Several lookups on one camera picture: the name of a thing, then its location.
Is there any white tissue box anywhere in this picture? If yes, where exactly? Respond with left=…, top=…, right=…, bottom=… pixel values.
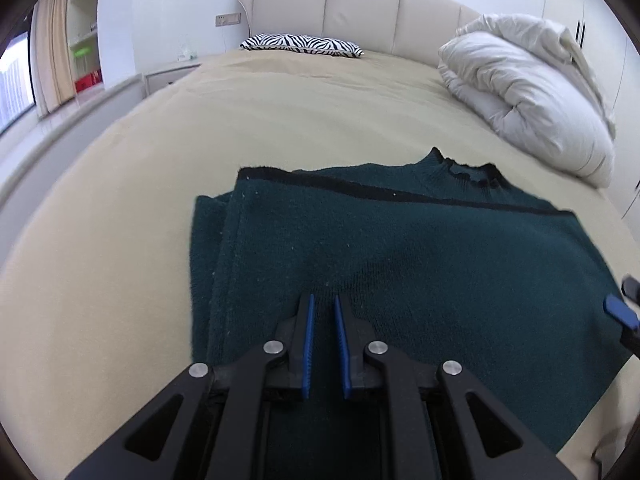
left=177, top=47, right=198, bottom=62

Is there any white bedside table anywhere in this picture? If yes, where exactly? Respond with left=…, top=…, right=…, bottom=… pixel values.
left=143, top=58, right=202, bottom=96

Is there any white folded duvet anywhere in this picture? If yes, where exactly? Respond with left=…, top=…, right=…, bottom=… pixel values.
left=437, top=14, right=616, bottom=188

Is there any red storage box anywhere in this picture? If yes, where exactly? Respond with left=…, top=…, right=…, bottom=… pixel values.
left=75, top=70, right=102, bottom=93

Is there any zebra print pillow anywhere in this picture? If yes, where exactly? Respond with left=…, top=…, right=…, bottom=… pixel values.
left=240, top=34, right=363, bottom=58

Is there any wall switch panel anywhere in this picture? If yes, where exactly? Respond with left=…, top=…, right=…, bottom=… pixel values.
left=215, top=13, right=242, bottom=27

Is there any black framed window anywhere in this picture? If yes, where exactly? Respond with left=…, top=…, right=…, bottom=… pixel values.
left=0, top=32, right=35, bottom=131

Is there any green item on shelf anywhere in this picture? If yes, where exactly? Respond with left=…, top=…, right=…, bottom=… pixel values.
left=73, top=47, right=92, bottom=58

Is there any white wardrobe with black handles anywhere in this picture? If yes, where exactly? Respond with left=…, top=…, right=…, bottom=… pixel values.
left=541, top=0, right=640, bottom=221

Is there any cream padded headboard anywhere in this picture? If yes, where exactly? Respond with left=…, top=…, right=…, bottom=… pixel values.
left=238, top=0, right=480, bottom=67

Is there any beige curtain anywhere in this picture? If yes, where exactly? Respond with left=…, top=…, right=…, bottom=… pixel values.
left=29, top=0, right=75, bottom=117

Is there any beige bed with sheet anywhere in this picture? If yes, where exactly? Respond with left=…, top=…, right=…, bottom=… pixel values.
left=1, top=51, right=639, bottom=479

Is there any dark green knit sweater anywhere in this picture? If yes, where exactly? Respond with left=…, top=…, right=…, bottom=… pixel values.
left=190, top=151, right=629, bottom=479

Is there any white wall shelf unit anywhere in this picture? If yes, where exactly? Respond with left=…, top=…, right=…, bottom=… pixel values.
left=66, top=0, right=101, bottom=84

